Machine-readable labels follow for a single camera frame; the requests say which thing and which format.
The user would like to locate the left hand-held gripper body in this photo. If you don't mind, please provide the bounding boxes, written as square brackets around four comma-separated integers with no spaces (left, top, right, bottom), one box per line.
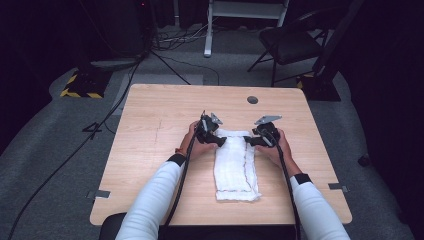
[195,111,224,145]

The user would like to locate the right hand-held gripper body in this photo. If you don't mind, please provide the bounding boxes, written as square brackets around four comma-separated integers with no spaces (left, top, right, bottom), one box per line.
[251,114,283,149]

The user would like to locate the white towel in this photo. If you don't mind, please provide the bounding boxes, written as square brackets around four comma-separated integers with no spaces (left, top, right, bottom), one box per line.
[212,128,263,203]

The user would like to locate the person's right hand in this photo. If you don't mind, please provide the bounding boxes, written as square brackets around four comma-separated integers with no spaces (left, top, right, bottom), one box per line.
[256,129,303,179]

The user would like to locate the person's left hand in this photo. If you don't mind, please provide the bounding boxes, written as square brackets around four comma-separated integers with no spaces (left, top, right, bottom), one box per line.
[179,120,218,161]

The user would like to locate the black folding chair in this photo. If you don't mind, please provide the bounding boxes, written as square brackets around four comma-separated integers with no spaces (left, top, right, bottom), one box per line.
[246,8,330,88]

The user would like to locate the small black floor object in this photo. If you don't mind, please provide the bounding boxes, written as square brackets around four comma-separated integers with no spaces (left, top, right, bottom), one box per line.
[357,152,372,168]

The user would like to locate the black slanted stand pole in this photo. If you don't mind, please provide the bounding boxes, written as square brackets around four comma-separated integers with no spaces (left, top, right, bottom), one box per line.
[312,0,366,78]

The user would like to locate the dark equipment stand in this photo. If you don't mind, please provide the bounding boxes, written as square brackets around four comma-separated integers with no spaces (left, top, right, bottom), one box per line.
[75,0,158,72]

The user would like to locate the right hand-held gripper black cable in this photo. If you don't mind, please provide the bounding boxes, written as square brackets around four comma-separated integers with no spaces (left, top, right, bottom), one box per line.
[263,129,303,240]

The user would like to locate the hand-held gripper black cable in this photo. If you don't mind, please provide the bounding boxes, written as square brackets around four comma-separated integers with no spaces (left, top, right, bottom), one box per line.
[263,129,303,240]
[163,120,205,228]

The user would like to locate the left hand-held gripper black cable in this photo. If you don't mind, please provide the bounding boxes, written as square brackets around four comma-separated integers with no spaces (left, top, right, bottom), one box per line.
[163,120,205,228]

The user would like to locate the thin black floor cable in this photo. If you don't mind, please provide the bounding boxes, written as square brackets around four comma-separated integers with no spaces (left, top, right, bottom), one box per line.
[159,53,221,87]

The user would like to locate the black yellow striped base plate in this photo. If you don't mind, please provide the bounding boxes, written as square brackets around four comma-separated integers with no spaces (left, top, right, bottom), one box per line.
[296,72,342,102]
[59,67,113,100]

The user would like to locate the grey metal table bracket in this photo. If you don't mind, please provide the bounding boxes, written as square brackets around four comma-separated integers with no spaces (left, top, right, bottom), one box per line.
[327,182,351,194]
[86,188,112,201]

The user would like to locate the white desk frame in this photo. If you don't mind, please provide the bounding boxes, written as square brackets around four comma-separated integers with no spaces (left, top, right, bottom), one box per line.
[203,0,291,59]

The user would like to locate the bundle of floor cables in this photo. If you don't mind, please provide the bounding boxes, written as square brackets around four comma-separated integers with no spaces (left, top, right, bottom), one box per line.
[152,22,216,52]

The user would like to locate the long black floor cable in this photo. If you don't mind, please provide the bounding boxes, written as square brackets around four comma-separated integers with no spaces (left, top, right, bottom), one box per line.
[7,55,145,240]

